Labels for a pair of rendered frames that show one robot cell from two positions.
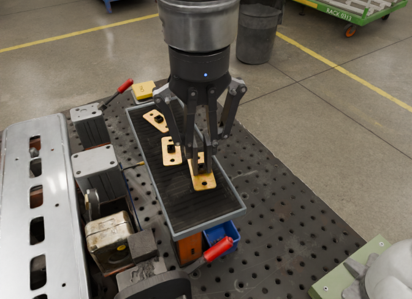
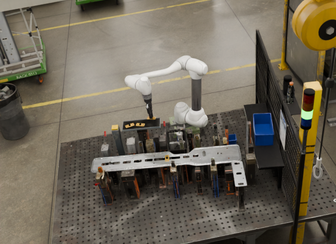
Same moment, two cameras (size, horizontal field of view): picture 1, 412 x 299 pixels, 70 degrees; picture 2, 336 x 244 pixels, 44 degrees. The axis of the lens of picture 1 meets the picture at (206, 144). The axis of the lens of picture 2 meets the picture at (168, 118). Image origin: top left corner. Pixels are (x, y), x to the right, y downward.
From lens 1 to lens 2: 360 cm
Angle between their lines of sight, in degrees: 45
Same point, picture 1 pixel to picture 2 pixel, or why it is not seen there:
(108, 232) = (150, 141)
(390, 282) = (179, 115)
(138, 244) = (156, 136)
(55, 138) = (106, 159)
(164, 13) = (147, 96)
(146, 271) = (161, 137)
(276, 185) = not seen: hidden behind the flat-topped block
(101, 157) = (131, 139)
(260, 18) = (15, 107)
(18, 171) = (115, 166)
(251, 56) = (22, 131)
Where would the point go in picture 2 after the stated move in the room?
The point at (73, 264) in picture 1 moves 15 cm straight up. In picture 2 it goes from (150, 154) to (148, 142)
